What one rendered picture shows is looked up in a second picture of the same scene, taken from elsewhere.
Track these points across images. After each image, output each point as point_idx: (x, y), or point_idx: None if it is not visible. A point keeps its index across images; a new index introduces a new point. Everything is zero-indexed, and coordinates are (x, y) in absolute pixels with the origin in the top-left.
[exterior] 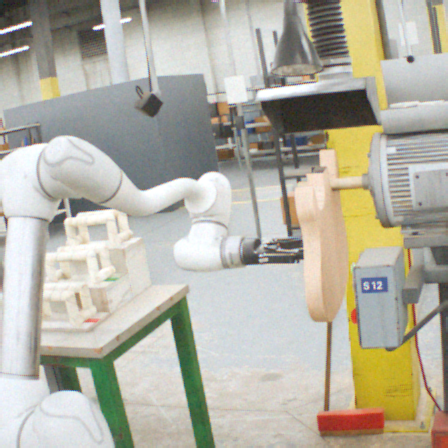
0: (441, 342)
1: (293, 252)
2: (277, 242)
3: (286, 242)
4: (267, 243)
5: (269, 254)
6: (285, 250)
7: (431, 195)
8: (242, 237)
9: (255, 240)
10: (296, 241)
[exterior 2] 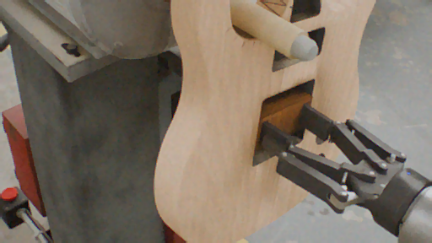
0: (159, 138)
1: (343, 124)
2: (352, 164)
3: (332, 160)
4: (375, 172)
5: (386, 148)
6: (352, 138)
7: None
8: (429, 187)
9: (404, 168)
10: (310, 153)
